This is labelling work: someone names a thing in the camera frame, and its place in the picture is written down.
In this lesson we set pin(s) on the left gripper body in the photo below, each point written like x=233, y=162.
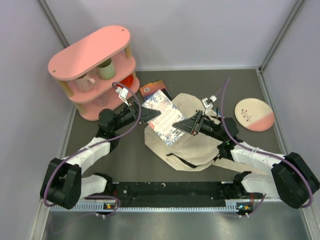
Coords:
x=129, y=115

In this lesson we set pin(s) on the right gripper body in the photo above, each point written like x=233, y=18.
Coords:
x=202, y=125

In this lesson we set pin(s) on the floral cover book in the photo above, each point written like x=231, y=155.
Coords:
x=162, y=125

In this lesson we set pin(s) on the cream canvas backpack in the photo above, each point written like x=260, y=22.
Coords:
x=192, y=153

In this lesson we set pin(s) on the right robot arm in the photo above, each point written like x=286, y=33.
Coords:
x=287, y=177

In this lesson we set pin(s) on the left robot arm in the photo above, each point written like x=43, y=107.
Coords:
x=63, y=184

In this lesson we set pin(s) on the blue orange book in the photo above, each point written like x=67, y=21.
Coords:
x=149, y=89

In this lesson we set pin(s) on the clear glass cup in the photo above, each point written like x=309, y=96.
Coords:
x=102, y=100

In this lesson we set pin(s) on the orange bowl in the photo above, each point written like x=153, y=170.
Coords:
x=128, y=81

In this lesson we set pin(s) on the green mug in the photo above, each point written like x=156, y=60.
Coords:
x=106, y=70

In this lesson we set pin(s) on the pink cream plate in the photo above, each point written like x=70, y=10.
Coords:
x=254, y=114

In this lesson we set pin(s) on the pink mug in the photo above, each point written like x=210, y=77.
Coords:
x=85, y=83

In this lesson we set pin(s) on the pink three-tier shelf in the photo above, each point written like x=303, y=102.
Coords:
x=83, y=57

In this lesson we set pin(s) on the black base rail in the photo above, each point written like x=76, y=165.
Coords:
x=171, y=194

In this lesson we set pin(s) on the grey cable duct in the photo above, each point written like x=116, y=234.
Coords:
x=106, y=207

